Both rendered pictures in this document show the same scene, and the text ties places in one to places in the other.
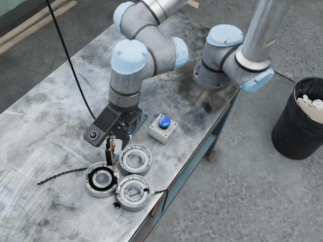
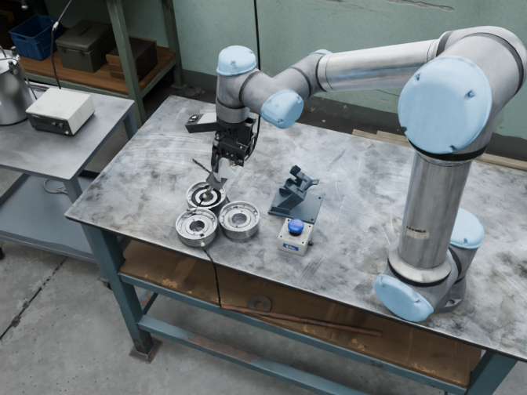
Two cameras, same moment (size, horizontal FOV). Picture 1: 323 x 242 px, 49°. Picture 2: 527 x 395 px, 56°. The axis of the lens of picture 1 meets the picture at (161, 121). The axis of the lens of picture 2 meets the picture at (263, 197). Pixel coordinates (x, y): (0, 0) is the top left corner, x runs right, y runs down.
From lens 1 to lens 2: 0.97 m
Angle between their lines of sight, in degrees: 52
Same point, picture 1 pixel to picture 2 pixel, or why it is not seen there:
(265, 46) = (406, 232)
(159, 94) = (357, 228)
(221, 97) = not seen: hidden behind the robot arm
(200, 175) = not seen: outside the picture
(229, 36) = not seen: hidden behind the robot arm
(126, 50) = (230, 51)
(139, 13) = (310, 59)
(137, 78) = (222, 83)
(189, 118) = (332, 268)
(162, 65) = (248, 96)
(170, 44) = (276, 88)
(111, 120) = (208, 121)
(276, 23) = (414, 196)
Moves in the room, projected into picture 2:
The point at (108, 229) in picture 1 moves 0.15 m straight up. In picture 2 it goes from (154, 222) to (144, 180)
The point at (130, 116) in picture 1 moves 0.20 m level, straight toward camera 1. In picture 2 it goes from (231, 142) to (142, 155)
